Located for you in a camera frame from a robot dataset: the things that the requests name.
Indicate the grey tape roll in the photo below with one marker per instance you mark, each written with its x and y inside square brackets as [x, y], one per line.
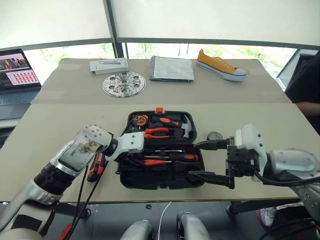
[214, 136]

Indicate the grey pink shoe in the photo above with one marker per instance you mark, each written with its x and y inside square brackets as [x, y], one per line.
[266, 216]

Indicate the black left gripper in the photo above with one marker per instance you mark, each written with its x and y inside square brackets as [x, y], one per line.
[133, 151]

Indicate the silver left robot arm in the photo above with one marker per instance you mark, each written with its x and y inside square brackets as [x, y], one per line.
[75, 152]

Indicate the open laptop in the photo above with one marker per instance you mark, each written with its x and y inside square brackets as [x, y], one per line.
[17, 75]

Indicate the yellow canvas sneaker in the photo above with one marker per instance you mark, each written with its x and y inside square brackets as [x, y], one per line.
[220, 65]

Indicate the person in black shirt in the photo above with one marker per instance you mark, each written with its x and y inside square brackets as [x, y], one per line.
[306, 80]

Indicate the dark window frame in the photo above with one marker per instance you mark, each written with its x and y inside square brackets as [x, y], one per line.
[117, 41]

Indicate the person's bare forearm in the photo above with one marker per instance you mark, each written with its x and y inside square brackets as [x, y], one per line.
[310, 108]

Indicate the silver rounded robot leg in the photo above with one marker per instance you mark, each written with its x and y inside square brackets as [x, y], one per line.
[136, 230]
[193, 226]

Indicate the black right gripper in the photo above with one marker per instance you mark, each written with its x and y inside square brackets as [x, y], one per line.
[240, 160]

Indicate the white roller blind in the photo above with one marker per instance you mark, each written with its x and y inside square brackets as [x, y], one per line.
[50, 20]
[215, 17]

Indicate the black plastic tool case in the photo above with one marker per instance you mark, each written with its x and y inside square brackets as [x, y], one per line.
[160, 177]

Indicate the black orange tape measure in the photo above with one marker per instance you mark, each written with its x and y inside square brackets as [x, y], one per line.
[141, 119]

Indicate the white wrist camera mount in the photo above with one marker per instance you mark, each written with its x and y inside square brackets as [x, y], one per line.
[130, 142]
[250, 140]

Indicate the round perforated metal plate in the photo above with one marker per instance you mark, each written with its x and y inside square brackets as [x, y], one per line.
[124, 84]

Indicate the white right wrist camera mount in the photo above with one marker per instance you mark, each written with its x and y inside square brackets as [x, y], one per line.
[250, 140]

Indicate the orange black utility knife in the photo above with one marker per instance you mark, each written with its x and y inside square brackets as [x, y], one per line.
[96, 168]

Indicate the small orange screwdriver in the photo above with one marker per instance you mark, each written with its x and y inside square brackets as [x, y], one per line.
[155, 162]

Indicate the small black floor object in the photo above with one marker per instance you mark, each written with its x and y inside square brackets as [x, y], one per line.
[148, 206]

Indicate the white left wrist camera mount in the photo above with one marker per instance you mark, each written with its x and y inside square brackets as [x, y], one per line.
[130, 142]

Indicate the flat white box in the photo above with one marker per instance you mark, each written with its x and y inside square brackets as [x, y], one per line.
[109, 65]

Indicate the grey bagged paper stack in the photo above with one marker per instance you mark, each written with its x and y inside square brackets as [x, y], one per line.
[172, 68]

